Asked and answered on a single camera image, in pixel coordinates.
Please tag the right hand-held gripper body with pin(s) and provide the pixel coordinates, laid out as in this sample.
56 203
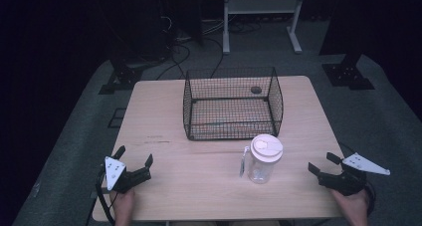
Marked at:
346 181

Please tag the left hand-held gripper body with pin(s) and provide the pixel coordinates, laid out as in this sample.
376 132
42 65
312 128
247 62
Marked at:
116 178

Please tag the clear plastic cup white lid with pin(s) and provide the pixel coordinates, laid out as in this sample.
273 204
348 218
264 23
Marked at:
265 153

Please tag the person's right hand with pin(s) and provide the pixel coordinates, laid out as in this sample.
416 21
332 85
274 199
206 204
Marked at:
355 207

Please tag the person's left hand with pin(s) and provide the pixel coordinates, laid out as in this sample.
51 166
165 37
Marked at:
123 206

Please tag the black metal stand base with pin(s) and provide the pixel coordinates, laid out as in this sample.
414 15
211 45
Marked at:
122 78
346 74

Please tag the small dark round object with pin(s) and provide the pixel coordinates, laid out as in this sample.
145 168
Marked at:
255 90

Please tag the white metal desk frame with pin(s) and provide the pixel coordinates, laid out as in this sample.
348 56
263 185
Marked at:
262 6

